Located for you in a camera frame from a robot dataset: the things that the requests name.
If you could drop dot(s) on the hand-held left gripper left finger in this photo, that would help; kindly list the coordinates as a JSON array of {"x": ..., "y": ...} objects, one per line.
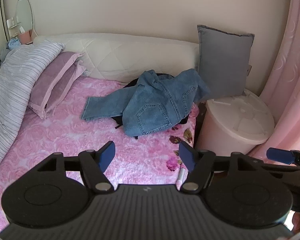
[{"x": 107, "y": 155}]

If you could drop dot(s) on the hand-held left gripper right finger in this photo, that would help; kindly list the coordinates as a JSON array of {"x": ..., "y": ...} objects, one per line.
[{"x": 187, "y": 156}]

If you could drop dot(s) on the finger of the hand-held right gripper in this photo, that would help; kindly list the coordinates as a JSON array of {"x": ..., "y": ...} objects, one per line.
[{"x": 278, "y": 156}]

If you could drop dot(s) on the blue denim jeans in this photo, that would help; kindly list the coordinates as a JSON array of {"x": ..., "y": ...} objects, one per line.
[{"x": 152, "y": 105}]

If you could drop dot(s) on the black garment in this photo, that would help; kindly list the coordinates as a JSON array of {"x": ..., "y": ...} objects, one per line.
[{"x": 117, "y": 121}]

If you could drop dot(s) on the white lidded bin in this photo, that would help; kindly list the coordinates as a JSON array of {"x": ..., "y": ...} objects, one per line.
[{"x": 222, "y": 130}]

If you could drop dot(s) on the pink floral blanket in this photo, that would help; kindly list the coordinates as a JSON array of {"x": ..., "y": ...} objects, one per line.
[{"x": 65, "y": 135}]

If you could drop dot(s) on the pink curtain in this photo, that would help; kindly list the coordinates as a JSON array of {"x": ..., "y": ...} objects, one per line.
[{"x": 290, "y": 80}]

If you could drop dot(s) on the purple pillow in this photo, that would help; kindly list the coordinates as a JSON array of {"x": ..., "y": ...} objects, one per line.
[
  {"x": 57, "y": 67},
  {"x": 62, "y": 90}
]

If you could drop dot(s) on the grey-blue cushion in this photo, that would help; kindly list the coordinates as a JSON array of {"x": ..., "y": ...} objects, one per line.
[{"x": 222, "y": 62}]

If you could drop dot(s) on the white quilted headboard cushion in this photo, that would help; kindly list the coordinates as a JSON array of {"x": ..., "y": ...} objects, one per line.
[{"x": 120, "y": 55}]

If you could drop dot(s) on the striped pale duvet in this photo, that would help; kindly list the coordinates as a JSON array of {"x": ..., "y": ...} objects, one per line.
[{"x": 12, "y": 85}]

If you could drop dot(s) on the light blue cloth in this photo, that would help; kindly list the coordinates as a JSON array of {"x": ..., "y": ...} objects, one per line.
[{"x": 13, "y": 43}]

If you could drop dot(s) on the small white shelf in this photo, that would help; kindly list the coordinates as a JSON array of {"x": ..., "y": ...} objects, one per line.
[{"x": 12, "y": 26}]

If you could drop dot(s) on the oval mirror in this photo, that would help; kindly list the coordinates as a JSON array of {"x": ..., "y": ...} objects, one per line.
[{"x": 23, "y": 12}]

